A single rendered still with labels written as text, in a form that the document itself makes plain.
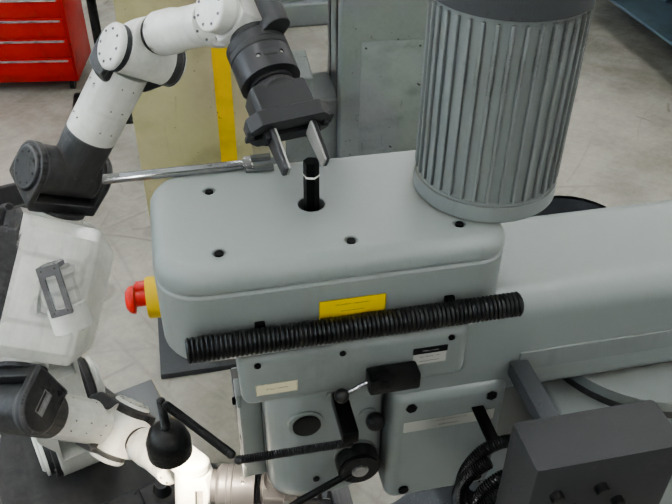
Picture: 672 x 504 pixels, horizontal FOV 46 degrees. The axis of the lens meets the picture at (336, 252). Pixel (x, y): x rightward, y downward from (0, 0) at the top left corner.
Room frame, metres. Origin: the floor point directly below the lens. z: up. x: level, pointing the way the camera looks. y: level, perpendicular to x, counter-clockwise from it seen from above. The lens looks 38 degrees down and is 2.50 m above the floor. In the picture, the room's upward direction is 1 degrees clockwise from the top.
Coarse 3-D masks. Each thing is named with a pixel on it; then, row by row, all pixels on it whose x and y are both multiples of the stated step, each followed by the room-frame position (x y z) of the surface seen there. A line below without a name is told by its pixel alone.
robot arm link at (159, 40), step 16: (144, 16) 1.24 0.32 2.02; (160, 16) 1.19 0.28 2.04; (176, 16) 1.16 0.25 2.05; (144, 32) 1.20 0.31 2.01; (160, 32) 1.17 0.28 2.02; (176, 32) 1.15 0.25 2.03; (144, 48) 1.20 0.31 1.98; (160, 48) 1.18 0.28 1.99; (176, 48) 1.17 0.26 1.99; (192, 48) 1.17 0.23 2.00; (128, 64) 1.18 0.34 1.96; (144, 64) 1.20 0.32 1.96; (160, 64) 1.21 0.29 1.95; (176, 64) 1.23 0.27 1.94; (144, 80) 1.22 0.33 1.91; (160, 80) 1.22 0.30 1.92
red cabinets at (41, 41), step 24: (0, 0) 5.01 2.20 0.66; (24, 0) 5.02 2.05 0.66; (48, 0) 5.03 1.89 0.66; (72, 0) 5.32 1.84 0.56; (0, 24) 5.01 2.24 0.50; (24, 24) 5.03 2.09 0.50; (48, 24) 5.04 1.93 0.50; (72, 24) 5.19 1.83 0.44; (0, 48) 5.01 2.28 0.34; (24, 48) 5.02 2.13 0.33; (48, 48) 5.04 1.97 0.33; (72, 48) 5.07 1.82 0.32; (0, 72) 5.01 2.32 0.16; (24, 72) 5.02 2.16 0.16; (48, 72) 5.03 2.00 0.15; (72, 72) 5.05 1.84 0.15
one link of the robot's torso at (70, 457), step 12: (96, 372) 1.36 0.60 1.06; (96, 384) 1.34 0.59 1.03; (48, 444) 1.28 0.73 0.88; (60, 444) 1.37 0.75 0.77; (72, 444) 1.37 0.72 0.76; (48, 456) 1.36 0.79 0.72; (60, 456) 1.30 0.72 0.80; (72, 456) 1.34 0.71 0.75; (84, 456) 1.37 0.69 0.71; (60, 468) 1.35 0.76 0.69; (72, 468) 1.36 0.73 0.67
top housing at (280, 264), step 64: (192, 192) 0.92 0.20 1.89; (256, 192) 0.92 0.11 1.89; (320, 192) 0.92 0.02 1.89; (384, 192) 0.92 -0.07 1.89; (192, 256) 0.77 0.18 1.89; (256, 256) 0.77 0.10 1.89; (320, 256) 0.78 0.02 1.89; (384, 256) 0.79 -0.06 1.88; (448, 256) 0.80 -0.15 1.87; (192, 320) 0.73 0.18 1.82; (256, 320) 0.75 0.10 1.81
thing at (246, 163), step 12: (252, 156) 1.01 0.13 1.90; (264, 156) 1.01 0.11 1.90; (168, 168) 0.97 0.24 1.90; (180, 168) 0.97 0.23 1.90; (192, 168) 0.97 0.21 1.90; (204, 168) 0.97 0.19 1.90; (216, 168) 0.97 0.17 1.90; (228, 168) 0.97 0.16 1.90; (240, 168) 0.98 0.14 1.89; (252, 168) 0.97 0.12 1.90; (264, 168) 0.98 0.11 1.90; (108, 180) 0.94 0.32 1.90; (120, 180) 0.94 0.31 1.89; (132, 180) 0.94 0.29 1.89
